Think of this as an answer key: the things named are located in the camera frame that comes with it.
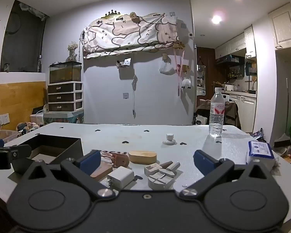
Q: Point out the white round tape measure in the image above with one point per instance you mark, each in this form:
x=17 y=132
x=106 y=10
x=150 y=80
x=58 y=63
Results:
x=159 y=181

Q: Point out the glass fish tank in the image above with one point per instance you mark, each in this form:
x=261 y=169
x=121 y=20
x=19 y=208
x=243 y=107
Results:
x=65 y=72

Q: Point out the clear plastic water bottle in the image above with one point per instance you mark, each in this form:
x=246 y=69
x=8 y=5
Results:
x=217 y=110

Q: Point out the pink eyelash curler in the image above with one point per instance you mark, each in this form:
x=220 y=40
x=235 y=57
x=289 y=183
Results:
x=117 y=159

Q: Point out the white knob suction hook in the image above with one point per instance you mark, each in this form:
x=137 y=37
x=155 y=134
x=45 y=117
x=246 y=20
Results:
x=169 y=139

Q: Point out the clear plastic storage bin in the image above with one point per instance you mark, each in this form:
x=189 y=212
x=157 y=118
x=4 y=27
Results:
x=8 y=135

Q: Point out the patterned teal storage chest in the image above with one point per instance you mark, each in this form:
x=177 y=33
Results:
x=76 y=117

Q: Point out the oval wooden block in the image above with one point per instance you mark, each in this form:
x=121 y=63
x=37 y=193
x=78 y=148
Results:
x=142 y=157

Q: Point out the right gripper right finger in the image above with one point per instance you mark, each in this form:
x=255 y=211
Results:
x=215 y=172

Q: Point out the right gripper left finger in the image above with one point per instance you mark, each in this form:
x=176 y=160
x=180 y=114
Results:
x=79 y=171

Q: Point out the white wall power sockets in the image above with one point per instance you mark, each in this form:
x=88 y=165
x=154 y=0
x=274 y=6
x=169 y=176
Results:
x=4 y=119

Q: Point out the black storage box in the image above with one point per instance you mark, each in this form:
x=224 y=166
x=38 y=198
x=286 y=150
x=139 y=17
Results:
x=51 y=149

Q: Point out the square wooden coaster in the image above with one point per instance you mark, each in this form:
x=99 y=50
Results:
x=102 y=171

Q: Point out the pile of plush toys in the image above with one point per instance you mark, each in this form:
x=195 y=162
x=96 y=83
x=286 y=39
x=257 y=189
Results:
x=24 y=128

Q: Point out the cartoon print hanging blanket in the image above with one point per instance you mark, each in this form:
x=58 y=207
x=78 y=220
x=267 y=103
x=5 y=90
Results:
x=128 y=33

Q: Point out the white usb wall charger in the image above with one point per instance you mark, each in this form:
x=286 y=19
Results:
x=120 y=177

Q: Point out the white hanging bag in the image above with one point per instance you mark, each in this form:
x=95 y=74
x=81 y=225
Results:
x=166 y=68

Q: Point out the white plush wall toy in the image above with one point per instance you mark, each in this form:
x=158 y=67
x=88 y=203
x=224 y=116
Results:
x=186 y=84

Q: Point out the blue white tissue pack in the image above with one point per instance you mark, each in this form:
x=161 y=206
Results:
x=260 y=152

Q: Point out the white three-drawer cabinet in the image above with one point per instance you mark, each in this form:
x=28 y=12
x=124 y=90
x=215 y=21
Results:
x=65 y=97

